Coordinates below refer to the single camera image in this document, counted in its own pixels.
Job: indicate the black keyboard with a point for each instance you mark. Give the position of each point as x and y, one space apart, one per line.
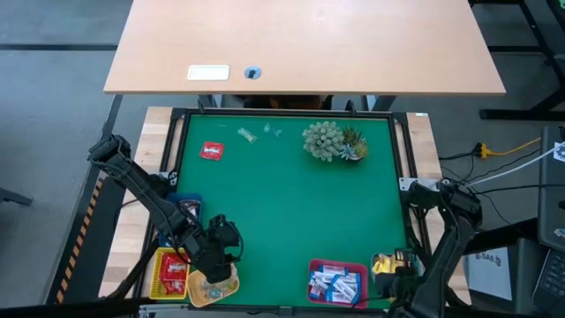
551 282

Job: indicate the bushy pale green plant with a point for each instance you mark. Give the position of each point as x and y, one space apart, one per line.
323 140

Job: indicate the red plastic bin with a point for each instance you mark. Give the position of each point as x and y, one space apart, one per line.
337 262

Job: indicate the black desk leg frame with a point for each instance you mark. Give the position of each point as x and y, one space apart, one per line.
534 35

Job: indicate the small white candy wrapper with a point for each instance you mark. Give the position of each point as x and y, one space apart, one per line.
247 135

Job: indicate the green spiky succulent plant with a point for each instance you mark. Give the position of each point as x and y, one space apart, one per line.
353 141

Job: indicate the blue white candy bar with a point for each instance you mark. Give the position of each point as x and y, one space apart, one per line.
318 282
346 289
337 270

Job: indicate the yellow power plug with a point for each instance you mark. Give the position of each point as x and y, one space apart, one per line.
483 150

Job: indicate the small teal clear wrapper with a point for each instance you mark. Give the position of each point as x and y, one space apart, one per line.
273 130

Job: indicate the red white candy bag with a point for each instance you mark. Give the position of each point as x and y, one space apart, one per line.
172 286

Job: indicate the grey round desk grommet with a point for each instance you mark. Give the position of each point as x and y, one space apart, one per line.
252 73

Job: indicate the yellow plastic basket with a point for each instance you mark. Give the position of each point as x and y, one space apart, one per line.
154 276

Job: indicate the dark red candy bag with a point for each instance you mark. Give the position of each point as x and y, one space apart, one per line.
190 207

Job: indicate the black yellow hazard strip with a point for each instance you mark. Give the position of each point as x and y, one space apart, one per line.
77 238

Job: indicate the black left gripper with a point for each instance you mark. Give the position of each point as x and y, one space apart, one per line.
212 252

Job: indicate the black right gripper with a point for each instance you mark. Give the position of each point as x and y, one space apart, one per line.
395 285

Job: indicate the bright red candy bag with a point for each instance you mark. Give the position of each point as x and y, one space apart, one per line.
174 266

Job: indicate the grey equipment cabinet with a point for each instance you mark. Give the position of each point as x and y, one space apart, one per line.
552 190

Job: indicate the pink flat candy wrapper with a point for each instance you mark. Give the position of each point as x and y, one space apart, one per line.
212 150

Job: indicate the blue plastic bin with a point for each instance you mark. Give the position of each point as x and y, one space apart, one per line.
175 199

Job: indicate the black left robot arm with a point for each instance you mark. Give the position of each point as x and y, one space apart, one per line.
145 190

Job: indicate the black aluminium table frame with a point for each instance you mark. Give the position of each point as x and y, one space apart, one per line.
287 112

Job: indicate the white rectangular desk plate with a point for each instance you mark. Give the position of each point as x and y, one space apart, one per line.
208 72

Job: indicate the clear bag teal candy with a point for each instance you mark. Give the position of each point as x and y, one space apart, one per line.
214 292

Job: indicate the tan round bowl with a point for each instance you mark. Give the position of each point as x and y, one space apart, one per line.
198 293

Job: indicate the gold wrapped candy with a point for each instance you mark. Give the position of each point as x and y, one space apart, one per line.
376 256

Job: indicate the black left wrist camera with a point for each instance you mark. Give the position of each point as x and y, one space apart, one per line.
225 229

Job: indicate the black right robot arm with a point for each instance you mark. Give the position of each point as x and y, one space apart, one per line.
446 247

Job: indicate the clear bag yellow candy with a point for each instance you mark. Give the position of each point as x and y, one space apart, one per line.
383 265

